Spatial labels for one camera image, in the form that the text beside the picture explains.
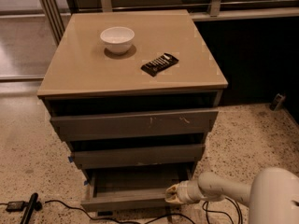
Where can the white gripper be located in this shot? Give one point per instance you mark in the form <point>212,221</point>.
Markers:
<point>189,191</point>

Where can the grey bottom drawer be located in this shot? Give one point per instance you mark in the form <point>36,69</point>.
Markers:
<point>133,187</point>

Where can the grey drawer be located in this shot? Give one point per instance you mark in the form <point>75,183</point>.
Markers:
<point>137,156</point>
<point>138,124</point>
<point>133,187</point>

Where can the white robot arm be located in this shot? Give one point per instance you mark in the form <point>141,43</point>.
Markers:
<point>272,197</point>

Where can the grey middle drawer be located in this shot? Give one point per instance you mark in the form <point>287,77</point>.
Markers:
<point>137,156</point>

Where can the beige top drawer cabinet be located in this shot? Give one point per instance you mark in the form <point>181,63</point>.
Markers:
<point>84,78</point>

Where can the grey top drawer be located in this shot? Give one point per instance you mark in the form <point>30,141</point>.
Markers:
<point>138,124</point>

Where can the small black floor block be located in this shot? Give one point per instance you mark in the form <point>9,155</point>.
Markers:
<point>105,214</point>

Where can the black snack bar wrapper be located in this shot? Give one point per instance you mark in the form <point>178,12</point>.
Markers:
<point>156,66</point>

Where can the small dark floor object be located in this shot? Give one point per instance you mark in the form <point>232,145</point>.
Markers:
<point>277,101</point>

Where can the black bar device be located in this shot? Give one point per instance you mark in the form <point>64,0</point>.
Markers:
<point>33,205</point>

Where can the black power adapter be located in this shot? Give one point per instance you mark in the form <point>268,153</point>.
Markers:
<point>16,206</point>

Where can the white ceramic bowl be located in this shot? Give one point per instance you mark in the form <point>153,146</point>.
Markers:
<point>117,40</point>

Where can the metal railing frame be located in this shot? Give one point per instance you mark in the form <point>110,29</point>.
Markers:
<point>200,10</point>

